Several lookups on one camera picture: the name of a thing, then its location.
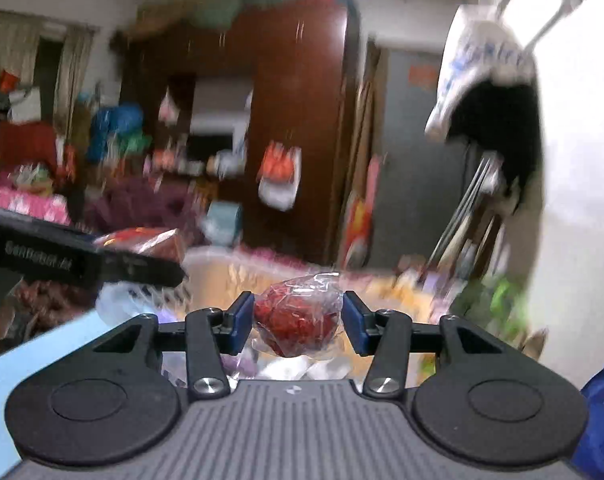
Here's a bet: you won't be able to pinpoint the metal poles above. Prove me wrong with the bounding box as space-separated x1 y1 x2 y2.
429 152 503 272

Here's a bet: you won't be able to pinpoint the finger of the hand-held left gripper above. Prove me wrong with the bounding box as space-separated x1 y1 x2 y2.
99 249 187 289

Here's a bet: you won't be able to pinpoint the pink floral blanket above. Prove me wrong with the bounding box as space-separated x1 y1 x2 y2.
0 187 74 227

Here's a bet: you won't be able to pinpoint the blue plastic bag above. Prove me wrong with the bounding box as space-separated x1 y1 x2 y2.
88 104 146 162

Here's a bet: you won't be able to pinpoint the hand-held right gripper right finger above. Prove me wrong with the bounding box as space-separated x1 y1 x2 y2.
342 290 502 400

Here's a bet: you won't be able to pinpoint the white plastic basket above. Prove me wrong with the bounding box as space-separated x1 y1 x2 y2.
97 247 455 388

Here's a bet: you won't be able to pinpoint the black television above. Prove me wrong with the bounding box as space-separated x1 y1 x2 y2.
187 132 235 162

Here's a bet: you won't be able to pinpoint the wooden wardrobe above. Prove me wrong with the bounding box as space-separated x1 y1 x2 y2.
117 0 359 262

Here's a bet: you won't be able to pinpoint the green cloth bundle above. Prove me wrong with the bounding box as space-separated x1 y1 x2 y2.
186 0 249 29

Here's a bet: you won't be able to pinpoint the black hanging garment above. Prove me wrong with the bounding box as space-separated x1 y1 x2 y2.
444 80 546 212

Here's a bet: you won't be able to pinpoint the grey door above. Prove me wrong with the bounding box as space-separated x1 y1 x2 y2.
376 47 482 272

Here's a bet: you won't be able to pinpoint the green plastic bag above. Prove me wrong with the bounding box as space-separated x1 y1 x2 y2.
452 280 533 347

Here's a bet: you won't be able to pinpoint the blue shopping bag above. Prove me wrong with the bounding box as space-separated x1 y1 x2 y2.
572 360 604 479

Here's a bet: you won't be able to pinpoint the pink hanging bag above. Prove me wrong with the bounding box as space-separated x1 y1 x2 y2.
157 87 179 124

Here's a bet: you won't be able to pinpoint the maroon blanket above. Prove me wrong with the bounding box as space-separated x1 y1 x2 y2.
84 180 203 242

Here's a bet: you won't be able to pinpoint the patterned curtain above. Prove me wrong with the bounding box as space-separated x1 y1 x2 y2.
0 10 94 122

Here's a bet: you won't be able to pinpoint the red brown snack packet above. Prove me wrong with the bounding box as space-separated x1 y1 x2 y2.
94 227 183 264

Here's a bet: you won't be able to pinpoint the orange and white hanging bag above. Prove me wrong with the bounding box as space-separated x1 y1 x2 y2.
258 141 303 212

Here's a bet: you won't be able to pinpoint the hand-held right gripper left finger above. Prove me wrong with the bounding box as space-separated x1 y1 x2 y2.
89 292 255 402

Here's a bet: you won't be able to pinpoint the red door sign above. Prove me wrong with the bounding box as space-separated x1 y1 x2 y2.
408 65 439 92

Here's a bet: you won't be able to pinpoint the white printed hanging bag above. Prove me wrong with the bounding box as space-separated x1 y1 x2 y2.
424 5 538 144

